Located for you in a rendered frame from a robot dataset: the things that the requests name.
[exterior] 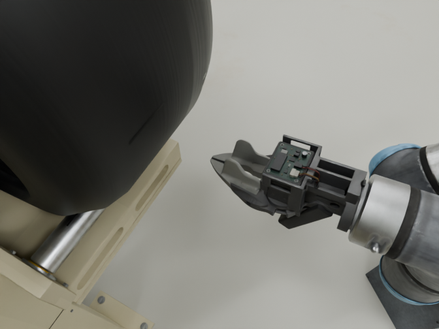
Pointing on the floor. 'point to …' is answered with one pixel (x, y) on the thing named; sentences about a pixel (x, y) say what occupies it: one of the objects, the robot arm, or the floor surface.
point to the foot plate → (119, 313)
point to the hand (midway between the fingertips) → (219, 164)
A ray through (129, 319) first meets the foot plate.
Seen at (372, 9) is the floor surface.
